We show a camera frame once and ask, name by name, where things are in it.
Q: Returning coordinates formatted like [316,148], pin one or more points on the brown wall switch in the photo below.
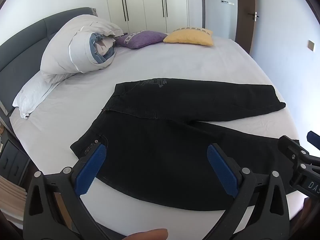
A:
[311,45]

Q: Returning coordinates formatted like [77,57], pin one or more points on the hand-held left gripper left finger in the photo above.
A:
[91,170]

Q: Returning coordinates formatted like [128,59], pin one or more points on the brown door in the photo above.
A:
[246,12]

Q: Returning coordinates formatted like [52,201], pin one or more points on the purple cushion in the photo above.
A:
[140,38]

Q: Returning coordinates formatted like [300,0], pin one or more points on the yellow cushion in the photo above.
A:
[191,37]

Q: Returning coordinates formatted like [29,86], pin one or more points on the white pillow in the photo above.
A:
[33,95]

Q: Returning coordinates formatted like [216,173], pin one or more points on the bed with white sheet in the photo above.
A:
[175,62]

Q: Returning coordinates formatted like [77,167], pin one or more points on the dark nightstand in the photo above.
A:
[11,160]

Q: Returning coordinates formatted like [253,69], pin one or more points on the white wall control panel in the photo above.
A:
[227,2]

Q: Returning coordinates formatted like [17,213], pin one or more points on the black pants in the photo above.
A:
[160,140]

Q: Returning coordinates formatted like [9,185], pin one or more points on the cream wardrobe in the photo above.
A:
[147,2]

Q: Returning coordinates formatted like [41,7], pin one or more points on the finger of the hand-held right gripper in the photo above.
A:
[290,146]
[314,138]

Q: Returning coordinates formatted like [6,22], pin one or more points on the person's left hand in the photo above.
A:
[147,235]

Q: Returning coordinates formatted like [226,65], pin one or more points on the grey padded headboard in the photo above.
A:
[17,60]

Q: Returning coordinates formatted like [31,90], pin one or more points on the rolled white duvet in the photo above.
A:
[75,47]

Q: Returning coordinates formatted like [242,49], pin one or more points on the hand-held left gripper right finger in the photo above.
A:
[222,170]

